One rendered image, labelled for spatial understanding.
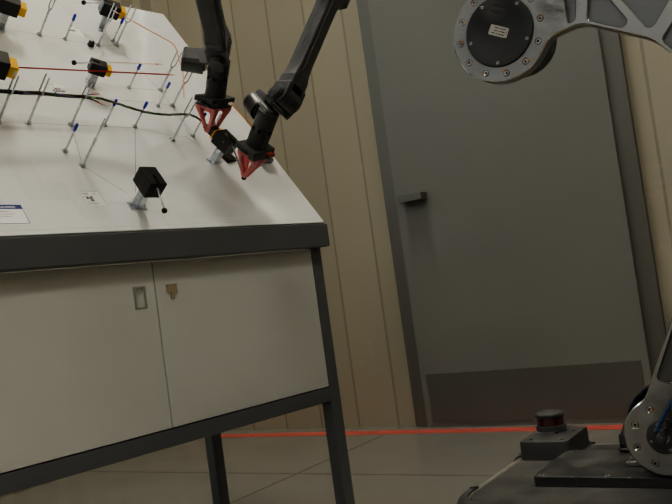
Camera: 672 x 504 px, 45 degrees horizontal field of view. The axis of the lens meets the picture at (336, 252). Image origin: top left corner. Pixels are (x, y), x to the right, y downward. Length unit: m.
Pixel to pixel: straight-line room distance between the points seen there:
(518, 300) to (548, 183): 0.50
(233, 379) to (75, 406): 0.44
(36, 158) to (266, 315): 0.71
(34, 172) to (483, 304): 2.18
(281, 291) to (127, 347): 0.51
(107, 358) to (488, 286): 2.06
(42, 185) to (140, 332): 0.40
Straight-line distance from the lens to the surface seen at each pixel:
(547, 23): 1.68
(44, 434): 1.84
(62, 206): 1.91
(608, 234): 3.41
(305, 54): 2.23
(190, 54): 2.26
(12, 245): 1.78
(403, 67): 3.81
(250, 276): 2.19
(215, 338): 2.09
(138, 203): 2.00
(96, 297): 1.90
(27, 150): 2.03
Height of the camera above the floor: 0.67
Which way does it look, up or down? 3 degrees up
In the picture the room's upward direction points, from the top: 8 degrees counter-clockwise
